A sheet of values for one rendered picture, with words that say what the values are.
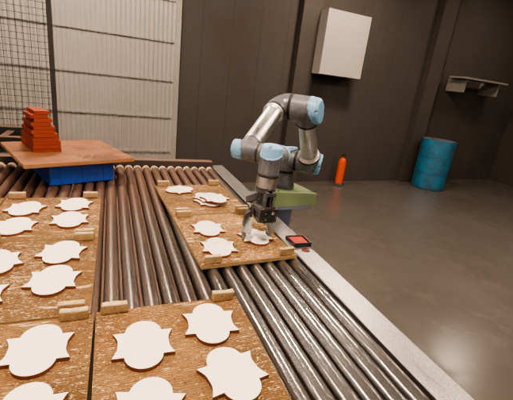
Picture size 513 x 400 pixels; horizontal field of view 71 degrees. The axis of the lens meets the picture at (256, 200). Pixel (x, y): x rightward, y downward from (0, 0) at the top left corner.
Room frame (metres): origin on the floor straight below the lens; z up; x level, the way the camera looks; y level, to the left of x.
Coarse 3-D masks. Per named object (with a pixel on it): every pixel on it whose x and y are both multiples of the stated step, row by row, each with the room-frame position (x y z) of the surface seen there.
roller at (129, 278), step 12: (120, 168) 2.02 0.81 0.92; (120, 180) 1.79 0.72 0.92; (120, 192) 1.62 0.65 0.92; (120, 204) 1.47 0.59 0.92; (120, 216) 1.35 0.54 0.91; (120, 228) 1.24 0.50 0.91; (120, 240) 1.16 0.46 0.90; (132, 252) 1.06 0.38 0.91; (132, 264) 0.98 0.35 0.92; (132, 276) 0.91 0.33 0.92; (132, 288) 0.85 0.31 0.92; (132, 300) 0.80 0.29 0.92
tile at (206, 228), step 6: (198, 222) 1.30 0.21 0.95; (204, 222) 1.31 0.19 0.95; (210, 222) 1.32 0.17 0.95; (198, 228) 1.25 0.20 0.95; (204, 228) 1.26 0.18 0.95; (210, 228) 1.26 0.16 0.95; (216, 228) 1.27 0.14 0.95; (204, 234) 1.20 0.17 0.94; (210, 234) 1.21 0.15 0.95; (216, 234) 1.21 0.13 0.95
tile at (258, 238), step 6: (240, 234) 1.24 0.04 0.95; (246, 234) 1.24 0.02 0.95; (252, 234) 1.25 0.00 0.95; (258, 234) 1.26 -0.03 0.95; (264, 234) 1.26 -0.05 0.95; (246, 240) 1.19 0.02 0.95; (252, 240) 1.19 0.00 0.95; (258, 240) 1.20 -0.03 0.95; (264, 240) 1.21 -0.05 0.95; (270, 240) 1.23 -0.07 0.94
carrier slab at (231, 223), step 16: (176, 224) 1.30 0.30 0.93; (192, 224) 1.30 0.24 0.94; (224, 224) 1.34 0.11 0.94; (240, 224) 1.36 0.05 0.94; (256, 224) 1.38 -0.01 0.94; (192, 240) 1.16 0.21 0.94; (240, 240) 1.20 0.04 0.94; (272, 240) 1.24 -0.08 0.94; (240, 256) 1.08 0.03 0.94; (256, 256) 1.09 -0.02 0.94; (272, 256) 1.11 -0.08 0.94; (288, 256) 1.13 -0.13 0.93
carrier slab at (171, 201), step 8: (160, 192) 1.63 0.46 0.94; (192, 192) 1.69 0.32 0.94; (200, 192) 1.71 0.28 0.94; (208, 192) 1.72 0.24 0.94; (216, 192) 1.74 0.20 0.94; (224, 192) 1.76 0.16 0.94; (168, 200) 1.54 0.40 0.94; (176, 200) 1.55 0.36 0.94; (184, 200) 1.56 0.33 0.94; (192, 200) 1.58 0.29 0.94; (232, 200) 1.65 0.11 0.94; (168, 208) 1.44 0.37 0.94; (192, 208) 1.47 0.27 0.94; (200, 208) 1.49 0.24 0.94; (208, 208) 1.50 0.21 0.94; (216, 208) 1.51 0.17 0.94; (224, 208) 1.52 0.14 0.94; (232, 208) 1.54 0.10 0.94
